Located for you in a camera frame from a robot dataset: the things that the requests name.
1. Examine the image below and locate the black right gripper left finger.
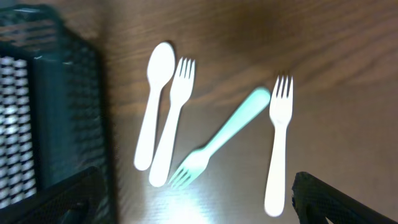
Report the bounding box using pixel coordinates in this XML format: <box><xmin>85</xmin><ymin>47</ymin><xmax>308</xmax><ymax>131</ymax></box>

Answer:
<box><xmin>1</xmin><ymin>166</ymin><xmax>105</xmax><ymax>224</ymax></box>

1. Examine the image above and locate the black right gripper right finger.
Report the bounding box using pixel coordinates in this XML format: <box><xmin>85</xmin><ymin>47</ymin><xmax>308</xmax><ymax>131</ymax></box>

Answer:
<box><xmin>292</xmin><ymin>172</ymin><xmax>397</xmax><ymax>224</ymax></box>

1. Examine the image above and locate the white plastic fork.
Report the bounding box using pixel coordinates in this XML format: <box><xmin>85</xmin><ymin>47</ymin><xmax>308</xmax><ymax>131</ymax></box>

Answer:
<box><xmin>264</xmin><ymin>75</ymin><xmax>293</xmax><ymax>217</ymax></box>

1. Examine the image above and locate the mint green plastic fork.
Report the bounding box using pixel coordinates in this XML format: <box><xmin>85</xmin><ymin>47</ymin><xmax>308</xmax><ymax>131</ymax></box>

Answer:
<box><xmin>169</xmin><ymin>87</ymin><xmax>271</xmax><ymax>189</ymax></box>

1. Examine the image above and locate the thick white plastic spoon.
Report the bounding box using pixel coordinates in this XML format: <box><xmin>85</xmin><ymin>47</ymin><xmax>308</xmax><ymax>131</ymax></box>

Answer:
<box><xmin>134</xmin><ymin>42</ymin><xmax>175</xmax><ymax>170</ymax></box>

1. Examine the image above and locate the dark green plastic basket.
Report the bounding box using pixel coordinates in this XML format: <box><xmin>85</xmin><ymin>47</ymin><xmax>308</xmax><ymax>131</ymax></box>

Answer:
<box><xmin>1</xmin><ymin>4</ymin><xmax>117</xmax><ymax>223</ymax></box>

